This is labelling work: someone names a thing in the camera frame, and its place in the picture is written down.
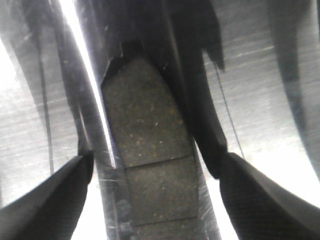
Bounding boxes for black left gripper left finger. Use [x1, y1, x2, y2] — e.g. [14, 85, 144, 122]
[0, 152, 94, 240]

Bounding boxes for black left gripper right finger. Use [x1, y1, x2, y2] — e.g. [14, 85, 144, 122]
[219, 152, 320, 240]

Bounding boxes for grey brake pad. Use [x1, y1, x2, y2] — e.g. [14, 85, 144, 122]
[102, 40, 215, 240]

